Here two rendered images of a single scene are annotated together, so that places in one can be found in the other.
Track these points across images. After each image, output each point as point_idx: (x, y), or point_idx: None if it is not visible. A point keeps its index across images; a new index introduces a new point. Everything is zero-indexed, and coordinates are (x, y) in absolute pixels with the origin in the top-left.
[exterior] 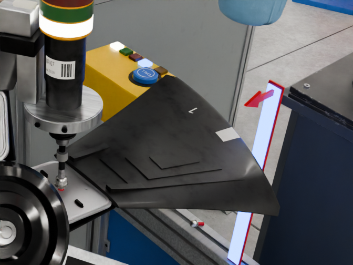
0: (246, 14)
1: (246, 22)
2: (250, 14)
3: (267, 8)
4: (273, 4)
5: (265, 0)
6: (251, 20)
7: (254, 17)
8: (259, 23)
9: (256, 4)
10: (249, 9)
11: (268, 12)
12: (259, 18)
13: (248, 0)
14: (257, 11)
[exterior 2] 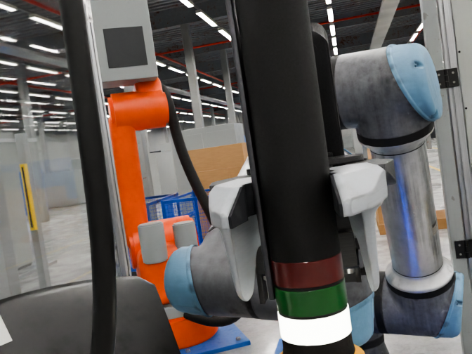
0: (355, 335)
1: (356, 345)
2: (359, 333)
3: (369, 318)
4: (372, 312)
5: (366, 310)
6: (362, 339)
7: (363, 333)
8: (367, 339)
9: (360, 319)
10: (356, 327)
11: (371, 322)
12: (366, 333)
13: (352, 318)
14: (363, 326)
